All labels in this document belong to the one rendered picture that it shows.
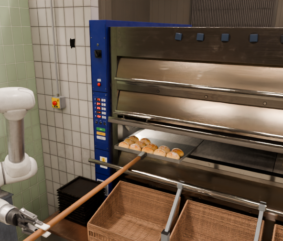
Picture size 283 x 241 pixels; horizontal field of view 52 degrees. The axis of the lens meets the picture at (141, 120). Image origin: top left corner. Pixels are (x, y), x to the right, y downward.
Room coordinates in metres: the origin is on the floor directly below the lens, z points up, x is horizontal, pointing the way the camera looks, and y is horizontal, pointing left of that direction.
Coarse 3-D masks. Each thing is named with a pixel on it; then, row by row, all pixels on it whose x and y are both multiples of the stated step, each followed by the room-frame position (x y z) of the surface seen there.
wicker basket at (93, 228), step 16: (112, 192) 2.12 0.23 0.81; (128, 192) 2.17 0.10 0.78; (144, 192) 2.12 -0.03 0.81; (160, 192) 2.06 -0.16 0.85; (112, 208) 2.11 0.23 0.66; (128, 208) 2.13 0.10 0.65; (144, 208) 2.08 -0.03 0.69; (160, 208) 2.03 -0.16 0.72; (176, 208) 1.92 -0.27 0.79; (96, 224) 1.90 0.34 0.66; (112, 224) 2.00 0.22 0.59; (128, 224) 2.00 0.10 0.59; (144, 224) 2.01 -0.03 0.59; (160, 224) 1.99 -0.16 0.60; (96, 240) 1.79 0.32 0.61; (112, 240) 1.81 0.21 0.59; (128, 240) 1.67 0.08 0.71; (144, 240) 1.82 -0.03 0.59; (160, 240) 1.64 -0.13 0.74
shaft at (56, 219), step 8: (136, 160) 1.88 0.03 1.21; (128, 168) 1.78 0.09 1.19; (112, 176) 1.63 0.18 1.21; (104, 184) 1.55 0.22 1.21; (88, 192) 1.45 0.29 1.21; (96, 192) 1.47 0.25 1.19; (80, 200) 1.37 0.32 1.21; (72, 208) 1.30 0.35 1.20; (56, 216) 1.23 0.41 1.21; (64, 216) 1.24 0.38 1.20; (48, 224) 1.16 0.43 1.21; (40, 232) 1.11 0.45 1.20; (24, 240) 1.05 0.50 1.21; (32, 240) 1.07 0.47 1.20
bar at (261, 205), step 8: (88, 160) 1.97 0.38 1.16; (96, 160) 1.94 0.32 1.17; (120, 168) 1.84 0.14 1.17; (144, 176) 1.75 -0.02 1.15; (152, 176) 1.72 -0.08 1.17; (160, 176) 1.71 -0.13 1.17; (176, 184) 1.64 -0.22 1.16; (184, 184) 1.62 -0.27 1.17; (208, 192) 1.54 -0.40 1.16; (216, 192) 1.52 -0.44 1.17; (176, 200) 1.57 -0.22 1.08; (240, 200) 1.45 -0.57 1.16; (248, 200) 1.44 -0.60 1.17; (264, 208) 1.39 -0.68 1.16; (168, 224) 1.48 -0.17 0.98; (168, 232) 1.44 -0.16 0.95; (256, 232) 1.32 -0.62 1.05; (168, 240) 1.44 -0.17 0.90; (256, 240) 1.29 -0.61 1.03
